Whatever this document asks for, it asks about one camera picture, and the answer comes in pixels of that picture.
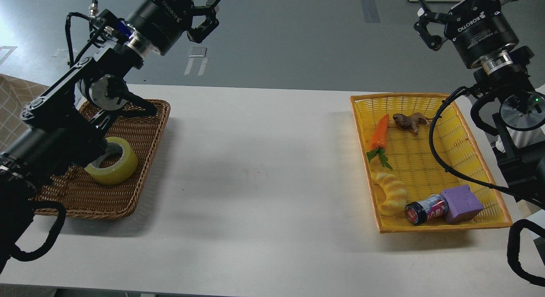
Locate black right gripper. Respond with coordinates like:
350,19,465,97
414,0,525,70

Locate toy croissant bread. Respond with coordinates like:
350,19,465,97
371,171,407,216

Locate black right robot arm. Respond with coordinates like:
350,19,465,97
414,0,544,208

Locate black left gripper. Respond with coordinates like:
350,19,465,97
126,0,221,56

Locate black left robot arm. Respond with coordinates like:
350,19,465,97
1,0,221,268

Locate brown toy lion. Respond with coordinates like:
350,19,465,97
393,112,433,136

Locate orange toy carrot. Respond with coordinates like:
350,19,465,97
366,114,393,170

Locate yellow plastic basket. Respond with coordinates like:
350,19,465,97
350,92,513,234

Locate brown wicker basket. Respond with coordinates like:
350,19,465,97
33,99,171,219

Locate beige checkered cloth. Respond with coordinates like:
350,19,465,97
0,74,49,151

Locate purple foam block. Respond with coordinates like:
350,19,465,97
440,185,484,225

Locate yellow tape roll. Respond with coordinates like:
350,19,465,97
84,136,138,185

